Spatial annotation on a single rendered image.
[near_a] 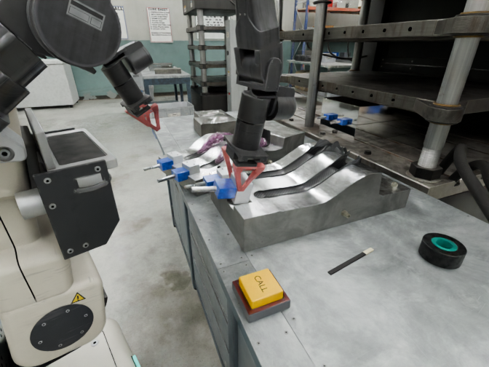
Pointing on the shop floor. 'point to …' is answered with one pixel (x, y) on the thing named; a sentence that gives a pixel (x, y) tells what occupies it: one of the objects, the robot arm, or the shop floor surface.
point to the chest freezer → (52, 87)
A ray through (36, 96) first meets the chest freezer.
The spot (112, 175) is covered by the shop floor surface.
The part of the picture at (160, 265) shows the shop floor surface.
